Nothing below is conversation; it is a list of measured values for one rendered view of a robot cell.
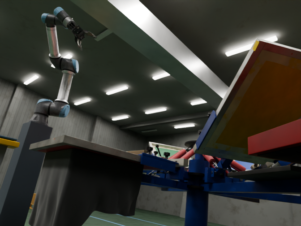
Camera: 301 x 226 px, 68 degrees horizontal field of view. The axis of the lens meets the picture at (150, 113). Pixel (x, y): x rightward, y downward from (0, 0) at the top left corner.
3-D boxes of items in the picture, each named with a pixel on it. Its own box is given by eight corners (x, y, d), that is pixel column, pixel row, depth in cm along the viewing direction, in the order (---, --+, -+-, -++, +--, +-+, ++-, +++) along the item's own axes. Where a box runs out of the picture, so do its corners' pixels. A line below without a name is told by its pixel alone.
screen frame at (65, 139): (62, 142, 106) (64, 134, 108) (28, 149, 149) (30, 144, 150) (174, 170, 153) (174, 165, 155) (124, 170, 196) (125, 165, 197)
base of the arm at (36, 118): (25, 123, 189) (28, 112, 192) (43, 128, 199) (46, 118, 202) (32, 121, 179) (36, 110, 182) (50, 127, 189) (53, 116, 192)
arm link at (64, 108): (51, 116, 199) (65, 60, 212) (68, 119, 200) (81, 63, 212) (46, 114, 188) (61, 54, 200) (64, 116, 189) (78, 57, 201)
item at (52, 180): (50, 241, 101) (73, 147, 116) (24, 223, 134) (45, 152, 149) (57, 241, 103) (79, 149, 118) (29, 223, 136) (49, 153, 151)
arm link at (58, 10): (62, 10, 174) (59, 3, 166) (72, 20, 174) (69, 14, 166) (55, 16, 174) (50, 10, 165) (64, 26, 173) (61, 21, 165)
